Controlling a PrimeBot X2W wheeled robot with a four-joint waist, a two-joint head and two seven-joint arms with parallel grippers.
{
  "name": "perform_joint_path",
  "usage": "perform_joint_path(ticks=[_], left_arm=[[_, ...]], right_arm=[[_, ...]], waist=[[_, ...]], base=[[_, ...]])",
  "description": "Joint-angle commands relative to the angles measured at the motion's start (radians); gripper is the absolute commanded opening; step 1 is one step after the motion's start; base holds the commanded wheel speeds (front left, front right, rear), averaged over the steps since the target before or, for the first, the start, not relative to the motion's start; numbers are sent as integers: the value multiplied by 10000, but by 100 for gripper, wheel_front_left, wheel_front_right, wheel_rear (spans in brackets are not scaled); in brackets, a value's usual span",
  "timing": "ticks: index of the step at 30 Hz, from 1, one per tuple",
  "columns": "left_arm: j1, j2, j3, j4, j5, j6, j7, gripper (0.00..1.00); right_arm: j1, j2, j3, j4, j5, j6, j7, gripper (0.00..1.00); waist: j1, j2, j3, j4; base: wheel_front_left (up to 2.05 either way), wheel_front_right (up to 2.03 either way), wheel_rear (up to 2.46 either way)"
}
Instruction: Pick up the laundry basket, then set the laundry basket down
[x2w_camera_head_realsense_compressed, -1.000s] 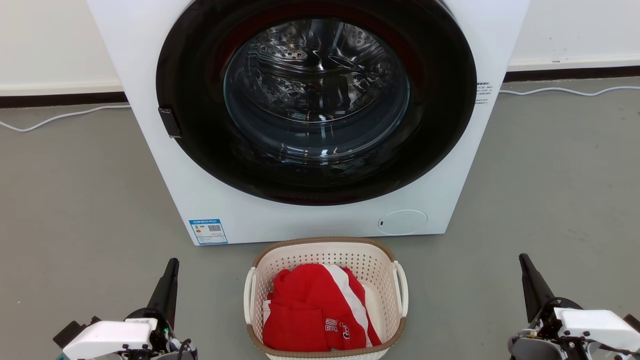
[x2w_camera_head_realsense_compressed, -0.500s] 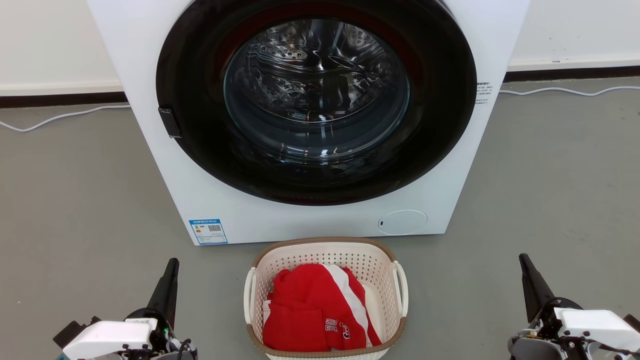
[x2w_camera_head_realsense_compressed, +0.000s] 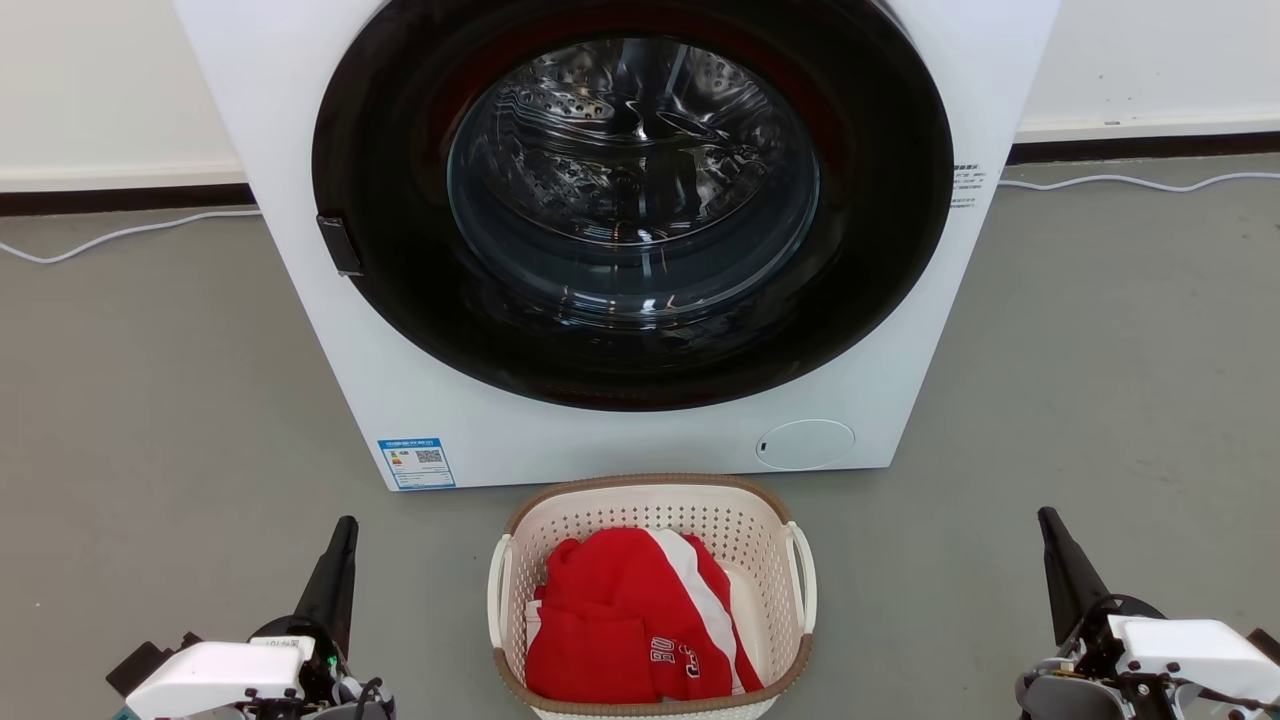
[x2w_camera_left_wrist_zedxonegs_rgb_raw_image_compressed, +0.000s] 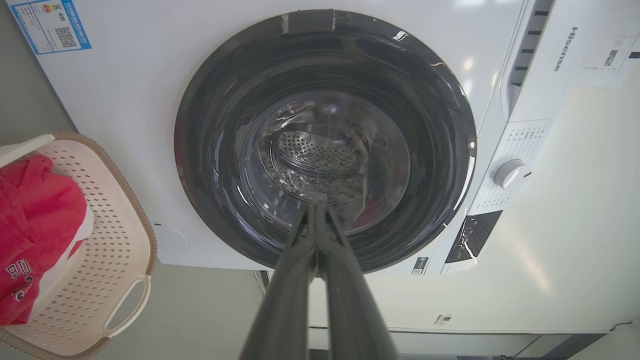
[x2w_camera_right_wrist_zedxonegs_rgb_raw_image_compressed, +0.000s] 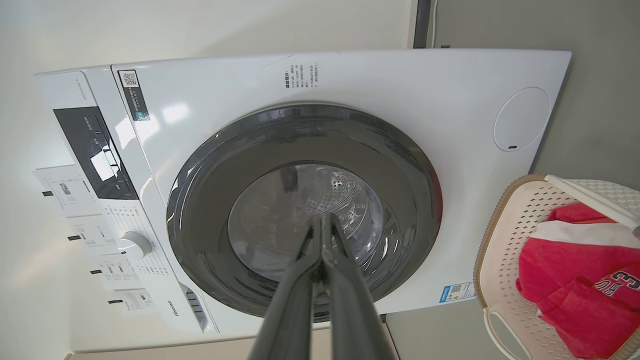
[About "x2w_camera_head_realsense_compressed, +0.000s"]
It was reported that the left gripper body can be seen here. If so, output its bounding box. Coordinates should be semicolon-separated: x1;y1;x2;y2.
240;612;397;720

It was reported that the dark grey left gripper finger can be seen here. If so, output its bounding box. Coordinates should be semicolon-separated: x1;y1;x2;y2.
293;516;351;641
325;516;360;657

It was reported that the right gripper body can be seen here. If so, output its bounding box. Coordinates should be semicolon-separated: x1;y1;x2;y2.
1015;595;1169;720

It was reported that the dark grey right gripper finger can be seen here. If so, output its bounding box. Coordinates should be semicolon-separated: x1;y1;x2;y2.
1037;506;1086;647
1046;506;1112;629

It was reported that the cream perforated plastic laundry basket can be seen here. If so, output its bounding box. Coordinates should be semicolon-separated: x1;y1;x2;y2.
487;473;818;720

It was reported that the blue energy label sticker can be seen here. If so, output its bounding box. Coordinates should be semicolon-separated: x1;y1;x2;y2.
377;437;457;491

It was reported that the red and white garment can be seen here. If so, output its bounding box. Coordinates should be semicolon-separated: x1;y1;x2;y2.
525;527;766;705

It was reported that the round white filter cover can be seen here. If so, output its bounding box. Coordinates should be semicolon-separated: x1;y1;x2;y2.
755;418;857;472

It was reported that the round black washing machine door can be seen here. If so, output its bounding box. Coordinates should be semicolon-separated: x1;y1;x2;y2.
311;0;955;413

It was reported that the white front-load washing machine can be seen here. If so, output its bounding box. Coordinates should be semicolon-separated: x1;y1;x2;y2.
172;0;1061;493

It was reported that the perforated steel washer drum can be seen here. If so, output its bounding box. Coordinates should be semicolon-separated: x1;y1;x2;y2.
448;38;820;301

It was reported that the black door handle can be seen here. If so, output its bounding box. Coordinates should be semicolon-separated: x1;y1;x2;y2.
316;214;364;278

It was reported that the white power cable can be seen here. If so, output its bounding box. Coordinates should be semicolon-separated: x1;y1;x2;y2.
0;207;264;266
997;171;1280;195

